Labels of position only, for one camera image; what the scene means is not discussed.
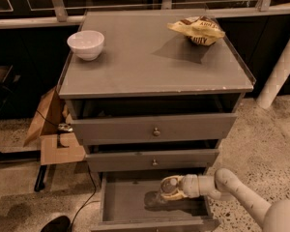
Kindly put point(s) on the white pipe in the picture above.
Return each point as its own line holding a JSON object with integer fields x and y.
{"x": 277, "y": 78}

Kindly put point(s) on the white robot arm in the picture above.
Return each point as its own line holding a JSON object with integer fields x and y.
{"x": 224, "y": 185}

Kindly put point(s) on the grey middle drawer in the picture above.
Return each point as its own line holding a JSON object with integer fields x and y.
{"x": 150, "y": 156}

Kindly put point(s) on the grey drawer cabinet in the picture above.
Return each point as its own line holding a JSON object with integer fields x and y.
{"x": 142, "y": 58}

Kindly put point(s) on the yellow chip bag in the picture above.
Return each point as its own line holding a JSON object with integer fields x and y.
{"x": 200, "y": 30}

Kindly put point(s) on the black stand leg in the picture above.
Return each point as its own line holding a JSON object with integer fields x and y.
{"x": 39, "y": 185}

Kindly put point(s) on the black shoe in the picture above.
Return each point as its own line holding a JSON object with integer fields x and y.
{"x": 59, "y": 224}

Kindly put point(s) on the clear plastic water bottle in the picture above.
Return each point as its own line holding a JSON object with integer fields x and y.
{"x": 152, "y": 199}

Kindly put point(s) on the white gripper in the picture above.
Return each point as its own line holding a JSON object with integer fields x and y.
{"x": 188, "y": 186}

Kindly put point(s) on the grey top drawer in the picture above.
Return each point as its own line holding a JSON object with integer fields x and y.
{"x": 149, "y": 120}

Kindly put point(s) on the brown cardboard box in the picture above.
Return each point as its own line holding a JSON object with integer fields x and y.
{"x": 56, "y": 147}

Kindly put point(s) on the white ceramic bowl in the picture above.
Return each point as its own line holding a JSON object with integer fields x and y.
{"x": 87, "y": 45}

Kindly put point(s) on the grey bottom drawer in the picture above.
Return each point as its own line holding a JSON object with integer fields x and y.
{"x": 128, "y": 205}

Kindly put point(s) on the grey drawer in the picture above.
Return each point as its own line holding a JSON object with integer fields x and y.
{"x": 150, "y": 156}
{"x": 149, "y": 120}
{"x": 128, "y": 205}

